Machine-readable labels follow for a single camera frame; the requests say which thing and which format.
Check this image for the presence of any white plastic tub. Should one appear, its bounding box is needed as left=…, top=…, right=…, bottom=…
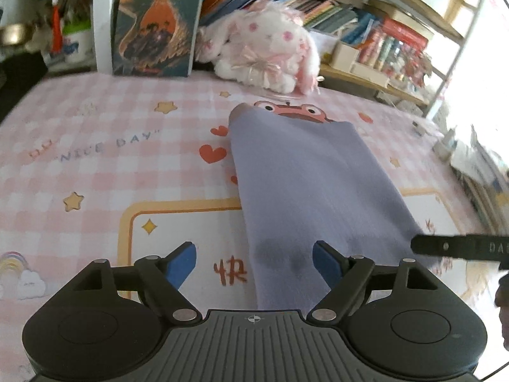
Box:
left=62, top=22, right=94, bottom=64

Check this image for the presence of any pink checkered cartoon tablecloth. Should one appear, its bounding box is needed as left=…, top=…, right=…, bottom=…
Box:
left=0, top=69, right=509, bottom=367

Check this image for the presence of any purple and pink knit sweater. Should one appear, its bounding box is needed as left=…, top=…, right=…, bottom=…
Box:
left=229, top=103, right=420, bottom=312

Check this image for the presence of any wooden shelf board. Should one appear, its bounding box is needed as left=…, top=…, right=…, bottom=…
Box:
left=320, top=64, right=428, bottom=109

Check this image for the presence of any row of books on shelf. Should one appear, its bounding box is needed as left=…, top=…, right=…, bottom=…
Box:
left=198, top=0, right=435, bottom=85

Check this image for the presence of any stack of books at right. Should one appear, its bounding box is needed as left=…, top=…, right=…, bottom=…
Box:
left=450, top=126, right=508, bottom=236

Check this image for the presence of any pink white plush bunny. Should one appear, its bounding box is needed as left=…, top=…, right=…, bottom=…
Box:
left=195, top=0, right=320, bottom=95

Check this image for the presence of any metal bowl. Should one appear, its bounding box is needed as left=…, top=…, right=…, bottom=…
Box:
left=0, top=23, right=34, bottom=47

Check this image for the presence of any white shelf frame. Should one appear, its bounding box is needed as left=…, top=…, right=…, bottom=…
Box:
left=91, top=0, right=114, bottom=74

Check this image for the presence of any dark illustrated book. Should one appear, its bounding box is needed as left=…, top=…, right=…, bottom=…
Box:
left=112, top=0, right=203, bottom=78

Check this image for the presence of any red bottle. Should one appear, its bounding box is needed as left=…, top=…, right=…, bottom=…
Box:
left=51, top=0, right=63, bottom=54

